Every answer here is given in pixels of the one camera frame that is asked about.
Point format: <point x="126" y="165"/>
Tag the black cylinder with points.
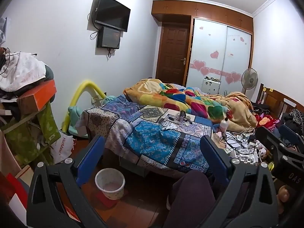
<point x="182" y="115"/>

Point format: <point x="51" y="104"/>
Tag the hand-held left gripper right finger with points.
<point x="213" y="156"/>

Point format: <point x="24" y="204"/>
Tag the small white cabinet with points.
<point x="211" y="86"/>

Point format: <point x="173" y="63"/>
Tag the orange cardboard box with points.
<point x="39" y="96"/>

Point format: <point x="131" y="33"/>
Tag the wooden headboard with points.
<point x="275" y="99"/>

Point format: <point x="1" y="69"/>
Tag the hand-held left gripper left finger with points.
<point x="91" y="156"/>

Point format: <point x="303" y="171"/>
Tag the white cloth pile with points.
<point x="22" y="71"/>

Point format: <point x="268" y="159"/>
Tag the white plastic bucket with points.
<point x="110" y="182"/>

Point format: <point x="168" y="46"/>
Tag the colourful fleece blanket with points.
<point x="190" y="99"/>

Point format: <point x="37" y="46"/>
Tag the light green baby seat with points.
<point x="76" y="118"/>

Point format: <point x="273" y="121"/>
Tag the white spray bottle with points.
<point x="224" y="124"/>

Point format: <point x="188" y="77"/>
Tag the white standing fan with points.
<point x="249" y="78"/>

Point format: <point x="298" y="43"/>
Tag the person's right hand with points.
<point x="284" y="193"/>

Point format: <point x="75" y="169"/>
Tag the patchwork bed sheet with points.
<point x="147" y="140"/>

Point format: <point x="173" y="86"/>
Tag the wall-mounted black television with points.
<point x="112" y="11"/>

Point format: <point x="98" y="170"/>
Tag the red floor mat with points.
<point x="108" y="203"/>

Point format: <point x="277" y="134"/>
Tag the green patterned cloth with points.
<point x="35" y="133"/>

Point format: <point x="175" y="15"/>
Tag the yellow foam tube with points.
<point x="82" y="87"/>

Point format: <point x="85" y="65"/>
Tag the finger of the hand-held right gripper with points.
<point x="288" y="131"/>
<point x="268" y="137"/>

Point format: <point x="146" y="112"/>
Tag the red and white box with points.
<point x="13" y="194"/>

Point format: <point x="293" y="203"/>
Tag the white shopping bag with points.
<point x="63" y="147"/>

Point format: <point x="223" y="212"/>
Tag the roll of tape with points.
<point x="188" y="118"/>

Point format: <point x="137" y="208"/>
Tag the brown wooden door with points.
<point x="172" y="52"/>

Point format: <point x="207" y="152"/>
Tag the dark patterned clothing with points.
<point x="294" y="118"/>

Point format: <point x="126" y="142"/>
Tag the red plush cloth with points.
<point x="267" y="121"/>

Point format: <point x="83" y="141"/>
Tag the wooden wardrobe with frosted doors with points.
<point x="213" y="47"/>

